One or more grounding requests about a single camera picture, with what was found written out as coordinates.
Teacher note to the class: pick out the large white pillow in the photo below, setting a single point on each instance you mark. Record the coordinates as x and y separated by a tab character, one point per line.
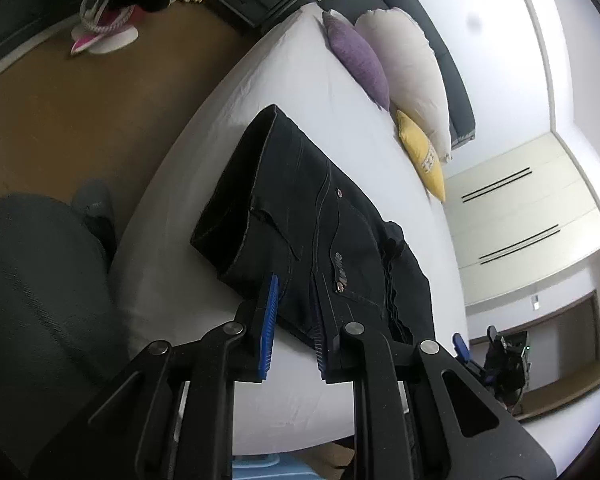
415	80

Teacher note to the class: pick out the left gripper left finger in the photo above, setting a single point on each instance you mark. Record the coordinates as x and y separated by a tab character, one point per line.
169	413

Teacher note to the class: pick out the purple cushion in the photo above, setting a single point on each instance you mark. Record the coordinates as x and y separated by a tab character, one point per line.
358	57

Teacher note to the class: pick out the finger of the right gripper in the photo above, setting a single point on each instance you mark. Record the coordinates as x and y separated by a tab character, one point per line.
463	355

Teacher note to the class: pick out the wooden shelf desk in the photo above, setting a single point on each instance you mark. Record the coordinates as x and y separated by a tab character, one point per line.
564	352

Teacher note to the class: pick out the yellow cushion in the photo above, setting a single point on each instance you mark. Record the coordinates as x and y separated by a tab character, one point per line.
422	154

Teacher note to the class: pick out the white wardrobe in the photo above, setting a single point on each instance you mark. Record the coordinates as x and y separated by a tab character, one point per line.
519	218

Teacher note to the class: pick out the grey trouser leg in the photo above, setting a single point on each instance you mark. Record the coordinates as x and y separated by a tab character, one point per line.
62	338

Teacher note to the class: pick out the black denim pants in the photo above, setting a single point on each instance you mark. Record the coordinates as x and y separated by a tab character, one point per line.
283	207

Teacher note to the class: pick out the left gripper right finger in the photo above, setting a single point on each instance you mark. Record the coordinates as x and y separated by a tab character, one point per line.
418	414

